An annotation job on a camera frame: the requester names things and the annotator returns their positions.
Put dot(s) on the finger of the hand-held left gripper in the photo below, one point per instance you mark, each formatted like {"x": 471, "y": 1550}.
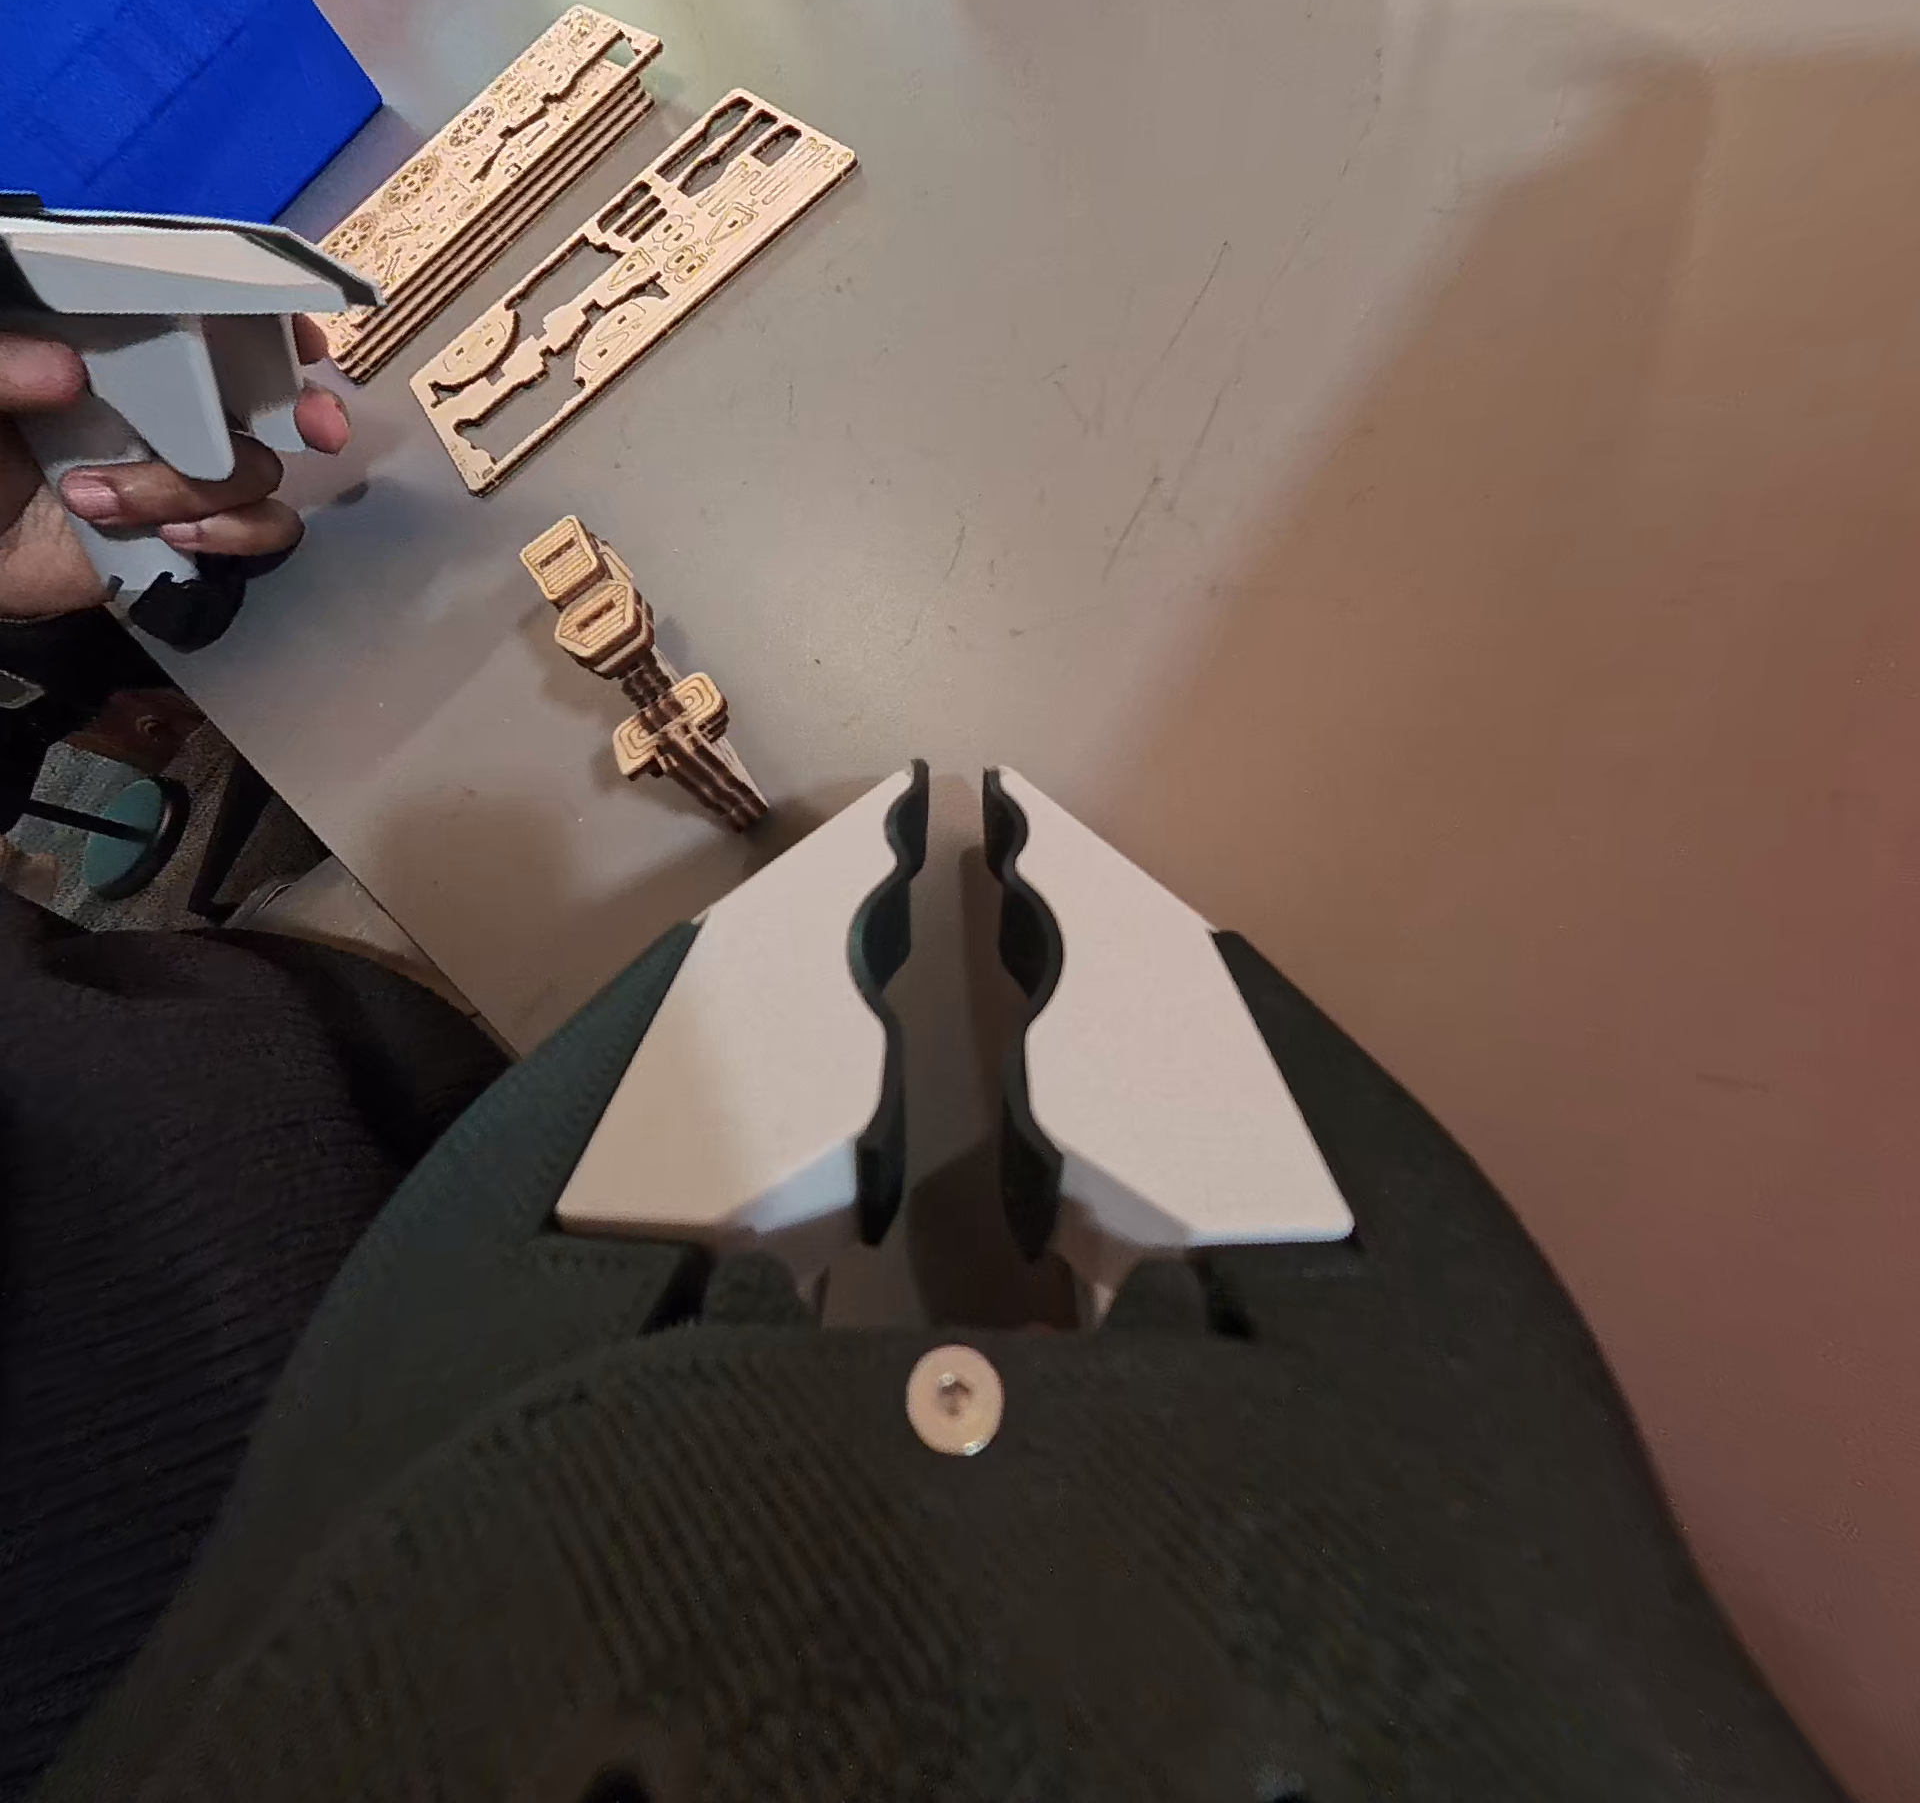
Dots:
{"x": 149, "y": 266}

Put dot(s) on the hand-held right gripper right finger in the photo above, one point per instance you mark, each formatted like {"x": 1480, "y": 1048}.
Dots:
{"x": 1184, "y": 1083}

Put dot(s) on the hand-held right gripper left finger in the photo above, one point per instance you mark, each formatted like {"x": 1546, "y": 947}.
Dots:
{"x": 720, "y": 1068}

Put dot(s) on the wooden model assembly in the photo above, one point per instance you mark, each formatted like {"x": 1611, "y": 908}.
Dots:
{"x": 658, "y": 723}

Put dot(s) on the wooden puzzle sheet with cutouts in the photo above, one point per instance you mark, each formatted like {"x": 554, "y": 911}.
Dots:
{"x": 630, "y": 305}

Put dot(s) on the grey desk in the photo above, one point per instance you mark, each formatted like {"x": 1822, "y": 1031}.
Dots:
{"x": 1199, "y": 333}

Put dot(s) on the person's left hand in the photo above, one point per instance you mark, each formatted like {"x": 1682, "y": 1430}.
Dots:
{"x": 29, "y": 528}

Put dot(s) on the large blue storage bin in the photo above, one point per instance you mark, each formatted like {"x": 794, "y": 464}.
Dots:
{"x": 164, "y": 63}

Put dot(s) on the stack of wooden puzzle sheets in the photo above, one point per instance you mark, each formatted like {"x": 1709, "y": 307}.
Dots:
{"x": 449, "y": 213}

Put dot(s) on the teal stool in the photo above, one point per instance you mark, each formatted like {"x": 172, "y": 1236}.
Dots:
{"x": 136, "y": 827}

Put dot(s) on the person's black sweater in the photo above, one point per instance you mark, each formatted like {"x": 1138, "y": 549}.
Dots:
{"x": 179, "y": 1233}

